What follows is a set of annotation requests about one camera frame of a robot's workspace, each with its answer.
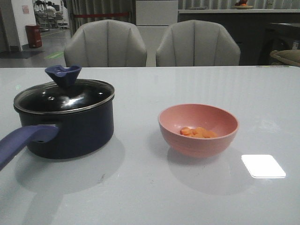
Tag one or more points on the pink bowl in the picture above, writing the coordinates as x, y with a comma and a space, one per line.
175, 118

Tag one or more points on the glass lid with blue knob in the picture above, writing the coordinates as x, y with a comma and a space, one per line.
66, 93

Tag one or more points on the dark blue saucepan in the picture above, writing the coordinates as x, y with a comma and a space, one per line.
60, 136

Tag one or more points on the right grey upholstered chair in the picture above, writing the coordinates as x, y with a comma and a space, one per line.
197, 43

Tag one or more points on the grey upholstered chair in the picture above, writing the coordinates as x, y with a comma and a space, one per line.
197, 43
106, 43

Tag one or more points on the left grey upholstered chair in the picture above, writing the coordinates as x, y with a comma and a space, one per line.
106, 43

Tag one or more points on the white cabinet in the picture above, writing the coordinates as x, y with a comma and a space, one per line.
152, 18

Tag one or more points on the red barrier belt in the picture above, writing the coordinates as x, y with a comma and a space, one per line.
123, 14

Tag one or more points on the dark counter with white top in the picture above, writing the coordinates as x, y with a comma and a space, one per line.
246, 26

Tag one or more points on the red trash bin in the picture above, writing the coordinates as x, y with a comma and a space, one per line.
33, 36

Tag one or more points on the fruit plate on counter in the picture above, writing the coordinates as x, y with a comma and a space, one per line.
242, 4

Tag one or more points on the beige cushion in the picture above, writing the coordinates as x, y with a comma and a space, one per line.
286, 57

